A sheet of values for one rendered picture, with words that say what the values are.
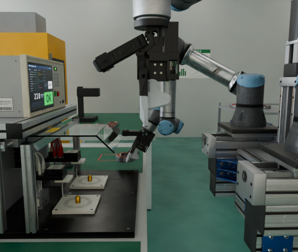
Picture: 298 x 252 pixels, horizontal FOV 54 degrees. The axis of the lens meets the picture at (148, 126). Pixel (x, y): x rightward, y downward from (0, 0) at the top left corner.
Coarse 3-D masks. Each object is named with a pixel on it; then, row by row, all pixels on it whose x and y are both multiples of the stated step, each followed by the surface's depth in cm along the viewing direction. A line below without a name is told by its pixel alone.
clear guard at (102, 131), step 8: (48, 128) 105; (64, 128) 105; (72, 128) 105; (80, 128) 105; (88, 128) 105; (96, 128) 105; (104, 128) 108; (32, 136) 92; (40, 136) 93; (48, 136) 93; (56, 136) 93; (64, 136) 93; (72, 136) 93; (80, 136) 93; (88, 136) 93; (96, 136) 93; (104, 136) 99; (112, 144) 99
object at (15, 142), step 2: (24, 138) 97; (4, 140) 93; (6, 140) 93; (8, 140) 93; (10, 140) 93; (12, 140) 93; (14, 140) 93; (16, 140) 93; (18, 140) 93; (20, 140) 94; (22, 140) 96; (24, 140) 97; (12, 142) 93; (14, 142) 93; (16, 142) 93; (18, 142) 93; (20, 142) 94; (12, 144) 93; (14, 144) 93; (16, 144) 93; (18, 144) 93; (8, 146) 93; (10, 146) 93; (12, 146) 93; (14, 146) 93; (16, 146) 93; (18, 146) 93
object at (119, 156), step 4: (124, 152) 165; (128, 152) 164; (116, 156) 159; (120, 156) 157; (124, 156) 156; (116, 160) 160; (120, 160) 157; (124, 160) 156; (128, 160) 156; (132, 160) 157
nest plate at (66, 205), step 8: (64, 200) 112; (72, 200) 112; (88, 200) 112; (96, 200) 112; (56, 208) 105; (64, 208) 105; (72, 208) 105; (80, 208) 105; (88, 208) 105; (96, 208) 107
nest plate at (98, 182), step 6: (78, 180) 134; (84, 180) 134; (96, 180) 134; (102, 180) 134; (72, 186) 127; (78, 186) 127; (84, 186) 127; (90, 186) 127; (96, 186) 127; (102, 186) 127
